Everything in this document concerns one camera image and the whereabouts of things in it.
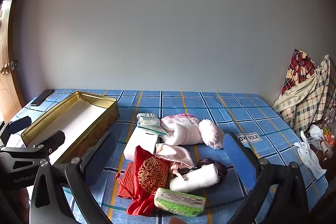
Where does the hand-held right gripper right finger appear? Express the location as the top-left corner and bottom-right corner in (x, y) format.
(223, 132), (330, 224)

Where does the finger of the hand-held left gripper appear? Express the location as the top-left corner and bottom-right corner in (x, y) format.
(26, 131), (66, 154)
(0, 116), (32, 147)

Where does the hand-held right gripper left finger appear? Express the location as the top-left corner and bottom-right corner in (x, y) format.
(30, 131), (117, 224)

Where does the dark maroon scrunchie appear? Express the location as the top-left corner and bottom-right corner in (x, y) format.
(197, 158), (227, 184)

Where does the gold tin box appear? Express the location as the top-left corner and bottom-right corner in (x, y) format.
(20, 91), (120, 165)

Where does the white sponge block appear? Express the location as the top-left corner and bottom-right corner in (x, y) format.
(123, 126), (163, 161)

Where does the white gauze roll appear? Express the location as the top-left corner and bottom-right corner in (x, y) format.
(169, 163), (219, 192)

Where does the red gold-embroidered pouch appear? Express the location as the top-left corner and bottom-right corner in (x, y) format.
(115, 146), (174, 215)

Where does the white tissue pack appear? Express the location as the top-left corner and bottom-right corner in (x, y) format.
(136, 113), (168, 135)

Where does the pink cloth pouch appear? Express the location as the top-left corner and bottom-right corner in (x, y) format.
(155, 143), (195, 169)

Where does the pink-edged white towel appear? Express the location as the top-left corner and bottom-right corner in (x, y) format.
(160, 114), (205, 146)

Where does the green tissue pack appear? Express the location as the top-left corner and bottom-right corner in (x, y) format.
(154, 188), (207, 217)

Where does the person's left forearm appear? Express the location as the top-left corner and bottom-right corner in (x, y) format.
(16, 185), (34, 224)

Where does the black smartphone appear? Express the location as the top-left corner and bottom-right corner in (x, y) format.
(30, 89), (55, 106)

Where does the wooden door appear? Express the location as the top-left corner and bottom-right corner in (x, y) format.
(0, 0), (27, 122)

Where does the blue plaid bed sheet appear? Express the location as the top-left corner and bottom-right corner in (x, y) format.
(10, 89), (328, 224)

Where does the plastic bag with items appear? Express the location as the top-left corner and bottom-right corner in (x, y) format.
(294, 131), (327, 180)

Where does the clear plastic bag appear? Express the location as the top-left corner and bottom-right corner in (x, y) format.
(310, 109), (336, 161)

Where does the cream plaid blanket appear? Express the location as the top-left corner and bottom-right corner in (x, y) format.
(272, 55), (336, 135)

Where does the red patterned pillow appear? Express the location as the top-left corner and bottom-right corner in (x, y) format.
(281, 49), (317, 96)

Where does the brass door handle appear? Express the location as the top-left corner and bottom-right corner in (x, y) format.
(0, 60), (19, 75)

